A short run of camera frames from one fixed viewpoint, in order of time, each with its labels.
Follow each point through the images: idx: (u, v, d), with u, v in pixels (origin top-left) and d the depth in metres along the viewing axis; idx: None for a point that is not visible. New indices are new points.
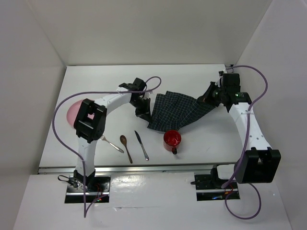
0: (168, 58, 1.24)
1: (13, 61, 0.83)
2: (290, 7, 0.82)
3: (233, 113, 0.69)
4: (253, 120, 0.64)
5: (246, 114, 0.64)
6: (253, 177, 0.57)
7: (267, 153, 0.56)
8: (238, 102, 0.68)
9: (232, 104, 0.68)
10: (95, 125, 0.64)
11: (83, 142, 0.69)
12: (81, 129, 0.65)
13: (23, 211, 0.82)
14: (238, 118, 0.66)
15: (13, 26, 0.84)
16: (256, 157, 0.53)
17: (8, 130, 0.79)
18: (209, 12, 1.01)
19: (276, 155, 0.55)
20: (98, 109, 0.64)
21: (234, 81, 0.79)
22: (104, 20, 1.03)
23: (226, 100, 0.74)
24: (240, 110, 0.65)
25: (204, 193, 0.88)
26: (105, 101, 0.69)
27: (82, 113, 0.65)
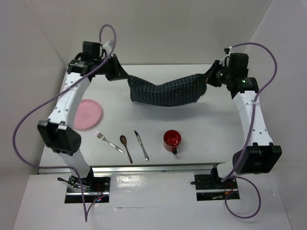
0: (168, 58, 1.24)
1: (14, 61, 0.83)
2: (289, 7, 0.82)
3: (237, 102, 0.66)
4: (258, 111, 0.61)
5: (252, 105, 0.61)
6: (252, 168, 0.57)
7: (269, 148, 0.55)
8: (243, 90, 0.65)
9: (238, 93, 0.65)
10: (65, 143, 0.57)
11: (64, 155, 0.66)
12: (56, 148, 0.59)
13: (23, 210, 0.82)
14: (242, 108, 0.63)
15: (13, 26, 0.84)
16: (257, 153, 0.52)
17: (8, 129, 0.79)
18: (209, 12, 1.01)
19: (277, 150, 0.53)
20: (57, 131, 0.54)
21: (242, 63, 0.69)
22: (105, 20, 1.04)
23: (232, 86, 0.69)
24: (245, 100, 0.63)
25: (204, 193, 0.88)
26: (63, 112, 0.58)
27: (46, 137, 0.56)
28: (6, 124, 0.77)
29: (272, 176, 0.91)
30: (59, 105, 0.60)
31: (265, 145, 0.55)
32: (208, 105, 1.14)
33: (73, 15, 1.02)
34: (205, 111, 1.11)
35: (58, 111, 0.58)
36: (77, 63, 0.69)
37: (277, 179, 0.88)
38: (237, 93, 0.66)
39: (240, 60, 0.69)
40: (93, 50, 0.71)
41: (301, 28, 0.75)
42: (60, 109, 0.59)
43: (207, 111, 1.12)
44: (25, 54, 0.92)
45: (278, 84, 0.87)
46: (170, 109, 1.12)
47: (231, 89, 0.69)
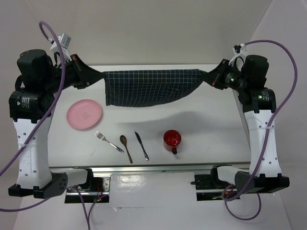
0: (168, 57, 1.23)
1: (11, 60, 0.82)
2: (290, 6, 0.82)
3: (248, 120, 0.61)
4: (271, 136, 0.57)
5: (265, 129, 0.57)
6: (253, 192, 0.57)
7: (276, 179, 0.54)
8: (258, 109, 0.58)
9: (253, 111, 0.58)
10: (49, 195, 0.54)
11: None
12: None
13: (23, 211, 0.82)
14: (254, 130, 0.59)
15: (11, 25, 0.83)
16: (262, 184, 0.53)
17: (7, 131, 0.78)
18: (209, 12, 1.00)
19: (284, 182, 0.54)
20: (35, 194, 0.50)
21: (260, 74, 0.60)
22: (103, 19, 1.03)
23: (245, 99, 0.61)
24: (258, 122, 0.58)
25: (204, 193, 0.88)
26: (31, 176, 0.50)
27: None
28: (5, 126, 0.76)
29: None
30: (22, 166, 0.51)
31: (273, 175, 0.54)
32: (208, 105, 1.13)
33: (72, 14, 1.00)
34: (205, 111, 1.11)
35: (26, 175, 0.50)
36: (21, 97, 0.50)
37: None
38: (251, 110, 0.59)
39: (258, 69, 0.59)
40: (36, 72, 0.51)
41: (301, 29, 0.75)
42: (27, 171, 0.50)
43: (207, 111, 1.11)
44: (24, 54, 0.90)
45: (278, 85, 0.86)
46: (170, 109, 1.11)
47: (243, 103, 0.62)
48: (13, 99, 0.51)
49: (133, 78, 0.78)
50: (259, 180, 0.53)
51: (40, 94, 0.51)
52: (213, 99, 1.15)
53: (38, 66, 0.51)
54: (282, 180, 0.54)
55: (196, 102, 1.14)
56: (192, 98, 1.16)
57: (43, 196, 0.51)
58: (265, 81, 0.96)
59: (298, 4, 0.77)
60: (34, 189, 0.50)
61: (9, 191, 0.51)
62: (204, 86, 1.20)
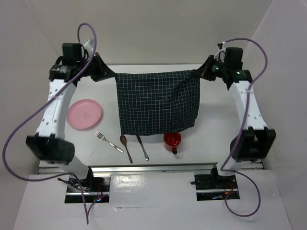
0: (168, 58, 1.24)
1: (12, 61, 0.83)
2: (289, 7, 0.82)
3: (232, 93, 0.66)
4: (252, 99, 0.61)
5: (246, 93, 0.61)
6: (247, 155, 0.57)
7: (262, 132, 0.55)
8: (238, 80, 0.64)
9: (233, 82, 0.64)
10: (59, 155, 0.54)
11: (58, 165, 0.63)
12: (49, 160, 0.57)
13: (22, 211, 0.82)
14: (238, 97, 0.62)
15: (12, 26, 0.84)
16: (253, 136, 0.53)
17: (8, 130, 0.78)
18: (209, 12, 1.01)
19: (272, 133, 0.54)
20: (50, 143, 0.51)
21: (238, 56, 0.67)
22: (104, 20, 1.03)
23: (227, 79, 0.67)
24: (240, 89, 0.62)
25: (204, 193, 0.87)
26: (52, 125, 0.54)
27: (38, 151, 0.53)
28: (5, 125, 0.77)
29: (272, 176, 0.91)
30: (47, 116, 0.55)
31: (259, 128, 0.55)
32: (208, 105, 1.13)
33: (72, 15, 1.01)
34: (205, 111, 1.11)
35: (48, 123, 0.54)
36: (59, 68, 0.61)
37: (277, 180, 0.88)
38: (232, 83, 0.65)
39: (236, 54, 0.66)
40: (75, 54, 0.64)
41: (300, 29, 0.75)
42: (48, 120, 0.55)
43: (207, 111, 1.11)
44: (25, 55, 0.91)
45: (278, 85, 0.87)
46: None
47: (226, 82, 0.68)
48: (51, 72, 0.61)
49: (140, 75, 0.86)
50: (249, 132, 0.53)
51: (74, 67, 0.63)
52: (213, 99, 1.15)
53: (76, 51, 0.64)
54: (268, 132, 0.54)
55: None
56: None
57: (57, 144, 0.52)
58: (265, 82, 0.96)
59: (297, 4, 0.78)
60: (51, 136, 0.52)
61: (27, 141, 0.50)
62: (204, 87, 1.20)
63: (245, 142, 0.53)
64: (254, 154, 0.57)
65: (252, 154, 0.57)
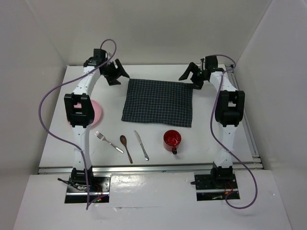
0: (168, 58, 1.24)
1: (12, 61, 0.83)
2: (289, 7, 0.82)
3: (212, 80, 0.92)
4: (225, 79, 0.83)
5: (220, 75, 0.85)
6: (225, 114, 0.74)
7: (236, 94, 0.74)
8: (214, 71, 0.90)
9: (210, 73, 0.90)
10: (87, 112, 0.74)
11: (79, 130, 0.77)
12: (76, 120, 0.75)
13: (23, 211, 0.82)
14: (215, 80, 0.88)
15: (12, 26, 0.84)
16: (227, 96, 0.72)
17: (8, 129, 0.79)
18: (209, 12, 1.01)
19: (242, 94, 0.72)
20: (82, 98, 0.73)
21: (213, 60, 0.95)
22: (104, 20, 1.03)
23: (207, 73, 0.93)
24: (216, 74, 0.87)
25: (204, 193, 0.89)
26: (83, 88, 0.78)
27: (70, 107, 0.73)
28: (5, 124, 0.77)
29: (272, 176, 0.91)
30: (79, 85, 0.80)
31: (233, 92, 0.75)
32: (208, 105, 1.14)
33: (73, 14, 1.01)
34: (205, 111, 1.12)
35: (80, 87, 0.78)
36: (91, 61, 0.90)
37: (277, 179, 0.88)
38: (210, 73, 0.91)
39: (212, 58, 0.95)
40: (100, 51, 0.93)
41: (300, 29, 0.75)
42: (81, 86, 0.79)
43: (207, 111, 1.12)
44: (25, 54, 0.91)
45: (278, 84, 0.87)
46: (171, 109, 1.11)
47: (206, 75, 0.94)
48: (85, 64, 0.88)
49: (147, 89, 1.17)
50: (225, 92, 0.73)
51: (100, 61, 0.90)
52: (213, 99, 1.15)
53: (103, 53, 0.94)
54: (240, 93, 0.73)
55: (196, 102, 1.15)
56: (193, 98, 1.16)
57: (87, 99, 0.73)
58: (265, 82, 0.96)
59: (297, 4, 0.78)
60: (83, 96, 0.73)
61: (65, 96, 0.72)
62: (204, 86, 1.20)
63: (223, 101, 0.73)
64: (234, 113, 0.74)
65: (233, 113, 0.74)
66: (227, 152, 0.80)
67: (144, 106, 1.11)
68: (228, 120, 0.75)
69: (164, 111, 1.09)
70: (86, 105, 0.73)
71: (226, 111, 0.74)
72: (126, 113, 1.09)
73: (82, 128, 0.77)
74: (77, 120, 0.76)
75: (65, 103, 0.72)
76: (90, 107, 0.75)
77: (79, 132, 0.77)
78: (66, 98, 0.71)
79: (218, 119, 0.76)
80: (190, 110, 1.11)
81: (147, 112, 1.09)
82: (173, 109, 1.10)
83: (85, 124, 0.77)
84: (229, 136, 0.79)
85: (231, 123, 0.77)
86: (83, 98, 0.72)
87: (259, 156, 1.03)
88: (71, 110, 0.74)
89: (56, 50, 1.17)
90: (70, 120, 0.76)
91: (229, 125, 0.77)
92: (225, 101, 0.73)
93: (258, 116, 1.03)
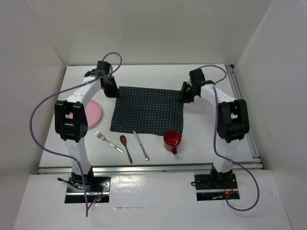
0: (168, 58, 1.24)
1: (12, 62, 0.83)
2: (289, 7, 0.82)
3: (204, 94, 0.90)
4: (218, 90, 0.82)
5: (212, 87, 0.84)
6: (232, 127, 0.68)
7: (236, 103, 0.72)
8: (204, 84, 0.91)
9: (201, 86, 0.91)
10: (77, 123, 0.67)
11: (71, 143, 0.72)
12: (64, 132, 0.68)
13: (22, 211, 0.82)
14: (207, 92, 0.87)
15: (11, 27, 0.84)
16: (227, 106, 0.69)
17: (7, 130, 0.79)
18: (209, 13, 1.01)
19: (242, 102, 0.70)
20: (74, 107, 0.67)
21: (199, 74, 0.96)
22: (104, 20, 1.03)
23: (197, 89, 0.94)
24: (207, 87, 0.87)
25: (204, 193, 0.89)
26: (78, 96, 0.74)
27: (61, 115, 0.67)
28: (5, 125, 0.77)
29: (272, 176, 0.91)
30: (75, 92, 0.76)
31: (233, 102, 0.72)
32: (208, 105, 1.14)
33: (72, 15, 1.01)
34: (205, 111, 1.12)
35: (75, 96, 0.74)
36: (93, 72, 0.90)
37: (277, 180, 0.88)
38: (201, 88, 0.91)
39: (198, 71, 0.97)
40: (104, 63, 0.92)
41: (301, 29, 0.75)
42: (76, 94, 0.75)
43: (207, 111, 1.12)
44: (25, 54, 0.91)
45: (279, 84, 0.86)
46: (171, 109, 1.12)
47: (196, 91, 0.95)
48: (87, 74, 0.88)
49: (143, 97, 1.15)
50: (223, 103, 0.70)
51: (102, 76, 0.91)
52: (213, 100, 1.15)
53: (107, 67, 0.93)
54: (241, 102, 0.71)
55: (196, 103, 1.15)
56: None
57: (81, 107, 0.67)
58: (265, 82, 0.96)
59: (297, 4, 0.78)
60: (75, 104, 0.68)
61: (56, 102, 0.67)
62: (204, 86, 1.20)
63: (226, 113, 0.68)
64: (240, 126, 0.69)
65: (238, 125, 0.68)
66: (228, 161, 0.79)
67: (136, 115, 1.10)
68: (235, 135, 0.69)
69: (159, 119, 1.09)
70: (77, 115, 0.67)
71: (231, 125, 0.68)
72: (116, 123, 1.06)
73: (74, 141, 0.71)
74: (67, 132, 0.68)
75: (56, 110, 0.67)
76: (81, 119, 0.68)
77: (72, 145, 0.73)
78: (57, 105, 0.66)
79: (224, 134, 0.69)
80: (182, 117, 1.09)
81: (140, 121, 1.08)
82: (163, 120, 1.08)
83: (76, 139, 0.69)
84: (232, 149, 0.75)
85: (236, 137, 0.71)
86: (75, 107, 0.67)
87: (259, 156, 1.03)
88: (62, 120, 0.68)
89: (56, 51, 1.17)
90: (59, 132, 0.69)
91: (234, 140, 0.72)
92: (227, 113, 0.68)
93: (258, 116, 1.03)
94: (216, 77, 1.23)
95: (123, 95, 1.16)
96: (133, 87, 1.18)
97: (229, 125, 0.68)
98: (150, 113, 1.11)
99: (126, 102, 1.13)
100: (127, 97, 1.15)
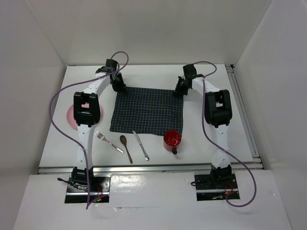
0: (168, 58, 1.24)
1: (11, 62, 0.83)
2: (289, 8, 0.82)
3: (194, 87, 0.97)
4: (207, 83, 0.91)
5: (202, 80, 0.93)
6: (216, 114, 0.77)
7: (221, 94, 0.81)
8: (194, 77, 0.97)
9: (192, 79, 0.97)
10: (92, 111, 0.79)
11: (83, 129, 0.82)
12: (80, 118, 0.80)
13: (22, 211, 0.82)
14: (198, 86, 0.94)
15: (11, 26, 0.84)
16: (212, 96, 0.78)
17: (7, 130, 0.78)
18: (209, 13, 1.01)
19: (226, 93, 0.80)
20: (90, 97, 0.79)
21: (191, 68, 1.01)
22: (104, 20, 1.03)
23: (188, 82, 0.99)
24: (197, 80, 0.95)
25: (204, 193, 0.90)
26: (93, 89, 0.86)
27: (78, 105, 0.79)
28: (5, 125, 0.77)
29: (272, 176, 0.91)
30: (89, 86, 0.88)
31: (218, 93, 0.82)
32: None
33: (72, 15, 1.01)
34: None
35: (90, 87, 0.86)
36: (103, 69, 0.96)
37: (277, 180, 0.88)
38: (192, 81, 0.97)
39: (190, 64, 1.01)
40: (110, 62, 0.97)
41: (301, 29, 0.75)
42: (91, 87, 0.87)
43: None
44: (24, 54, 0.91)
45: (278, 84, 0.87)
46: (171, 109, 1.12)
47: (188, 84, 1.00)
48: (98, 72, 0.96)
49: (143, 98, 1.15)
50: (210, 93, 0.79)
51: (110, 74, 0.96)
52: None
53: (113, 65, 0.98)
54: (225, 93, 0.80)
55: (196, 102, 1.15)
56: (184, 100, 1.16)
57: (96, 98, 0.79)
58: (265, 82, 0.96)
59: (297, 4, 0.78)
60: (91, 96, 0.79)
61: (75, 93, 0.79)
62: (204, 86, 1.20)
63: (211, 102, 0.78)
64: (224, 112, 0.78)
65: (222, 112, 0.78)
66: (222, 152, 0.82)
67: (135, 116, 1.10)
68: (219, 120, 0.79)
69: (158, 119, 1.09)
70: (93, 104, 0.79)
71: (216, 112, 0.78)
72: (116, 123, 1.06)
73: (87, 126, 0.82)
74: (83, 118, 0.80)
75: (75, 101, 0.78)
76: (96, 108, 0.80)
77: (84, 132, 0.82)
78: (76, 96, 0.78)
79: (210, 120, 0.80)
80: (181, 117, 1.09)
81: (138, 121, 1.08)
82: (163, 120, 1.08)
83: (89, 124, 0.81)
84: (223, 136, 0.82)
85: (222, 123, 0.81)
86: (91, 97, 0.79)
87: (259, 156, 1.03)
88: (79, 109, 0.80)
89: (56, 50, 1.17)
90: (76, 118, 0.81)
91: (221, 125, 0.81)
92: (212, 102, 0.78)
93: (258, 116, 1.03)
94: (216, 77, 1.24)
95: (123, 95, 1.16)
96: (133, 87, 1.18)
97: (214, 112, 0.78)
98: (150, 113, 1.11)
99: (125, 103, 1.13)
100: (127, 97, 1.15)
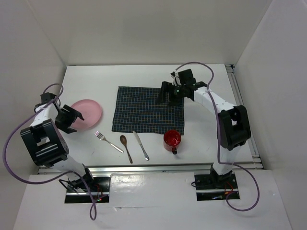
0: (168, 58, 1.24)
1: (11, 62, 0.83)
2: (289, 8, 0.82)
3: (198, 98, 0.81)
4: (213, 94, 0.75)
5: (207, 92, 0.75)
6: (234, 138, 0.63)
7: (235, 110, 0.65)
8: (197, 88, 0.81)
9: (194, 91, 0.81)
10: (54, 142, 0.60)
11: (61, 163, 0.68)
12: (47, 159, 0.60)
13: (22, 211, 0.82)
14: (202, 98, 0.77)
15: (11, 26, 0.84)
16: (228, 116, 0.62)
17: (7, 130, 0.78)
18: (209, 13, 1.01)
19: (242, 109, 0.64)
20: (44, 126, 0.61)
21: (189, 75, 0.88)
22: (104, 20, 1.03)
23: (189, 92, 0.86)
24: (201, 92, 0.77)
25: (204, 193, 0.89)
26: (42, 118, 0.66)
27: (32, 145, 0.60)
28: (5, 124, 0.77)
29: (272, 176, 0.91)
30: (38, 117, 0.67)
31: (231, 109, 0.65)
32: None
33: (72, 15, 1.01)
34: (205, 111, 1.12)
35: (38, 119, 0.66)
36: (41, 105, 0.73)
37: (277, 180, 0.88)
38: (194, 93, 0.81)
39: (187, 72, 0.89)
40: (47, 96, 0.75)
41: (301, 30, 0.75)
42: (40, 118, 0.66)
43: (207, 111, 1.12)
44: (24, 54, 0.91)
45: (279, 84, 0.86)
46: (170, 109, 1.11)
47: (190, 94, 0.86)
48: (37, 106, 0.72)
49: (143, 98, 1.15)
50: (223, 113, 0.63)
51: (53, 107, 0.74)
52: None
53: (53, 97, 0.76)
54: (240, 109, 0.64)
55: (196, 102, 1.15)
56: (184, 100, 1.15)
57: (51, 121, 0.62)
58: (265, 81, 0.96)
59: (297, 4, 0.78)
60: (43, 123, 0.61)
61: (21, 132, 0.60)
62: None
63: (227, 124, 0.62)
64: (241, 133, 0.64)
65: (240, 133, 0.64)
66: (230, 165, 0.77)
67: (135, 115, 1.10)
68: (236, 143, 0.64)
69: (158, 119, 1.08)
70: (50, 132, 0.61)
71: (233, 135, 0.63)
72: (116, 123, 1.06)
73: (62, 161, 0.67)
74: (50, 156, 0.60)
75: (27, 142, 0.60)
76: (55, 137, 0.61)
77: (63, 164, 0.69)
78: (24, 134, 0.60)
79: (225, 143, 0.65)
80: (181, 117, 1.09)
81: (138, 121, 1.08)
82: (163, 120, 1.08)
83: (63, 158, 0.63)
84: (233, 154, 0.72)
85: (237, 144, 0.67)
86: (46, 125, 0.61)
87: (259, 156, 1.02)
88: (36, 148, 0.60)
89: (56, 51, 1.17)
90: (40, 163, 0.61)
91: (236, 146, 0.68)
92: (228, 129, 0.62)
93: (258, 116, 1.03)
94: (216, 77, 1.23)
95: (123, 94, 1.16)
96: (133, 87, 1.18)
97: (231, 135, 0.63)
98: (150, 113, 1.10)
99: (125, 102, 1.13)
100: (126, 97, 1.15)
